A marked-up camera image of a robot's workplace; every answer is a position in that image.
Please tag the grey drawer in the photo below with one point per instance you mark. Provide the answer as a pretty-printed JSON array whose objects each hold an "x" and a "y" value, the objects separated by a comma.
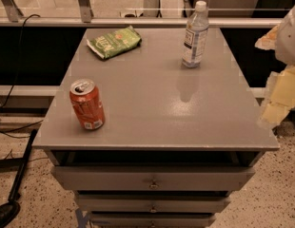
[
  {"x": 152, "y": 178},
  {"x": 151, "y": 220},
  {"x": 152, "y": 203}
]

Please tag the bottom grey drawer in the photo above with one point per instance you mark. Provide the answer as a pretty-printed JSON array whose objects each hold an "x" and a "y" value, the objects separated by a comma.
[{"x": 151, "y": 220}]

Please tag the clear blue plastic water bottle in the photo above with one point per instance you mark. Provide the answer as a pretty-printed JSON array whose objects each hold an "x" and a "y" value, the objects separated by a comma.
[{"x": 196, "y": 36}]

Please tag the grey drawer cabinet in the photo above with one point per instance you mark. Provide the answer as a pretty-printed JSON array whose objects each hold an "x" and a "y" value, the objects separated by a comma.
[{"x": 159, "y": 113}]

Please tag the top grey drawer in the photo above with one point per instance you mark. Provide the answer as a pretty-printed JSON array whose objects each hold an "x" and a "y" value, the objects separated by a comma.
[{"x": 152, "y": 178}]

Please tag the green chip bag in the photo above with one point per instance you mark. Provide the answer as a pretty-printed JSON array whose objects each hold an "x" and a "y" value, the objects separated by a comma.
[{"x": 114, "y": 43}]

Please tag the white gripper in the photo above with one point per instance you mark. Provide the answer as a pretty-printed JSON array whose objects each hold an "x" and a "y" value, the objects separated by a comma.
[{"x": 288, "y": 38}]

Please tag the orange soda can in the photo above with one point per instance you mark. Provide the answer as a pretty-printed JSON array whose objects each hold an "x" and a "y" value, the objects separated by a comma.
[{"x": 85, "y": 99}]

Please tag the middle grey drawer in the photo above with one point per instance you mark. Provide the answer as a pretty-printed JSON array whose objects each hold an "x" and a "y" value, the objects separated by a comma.
[{"x": 152, "y": 203}]

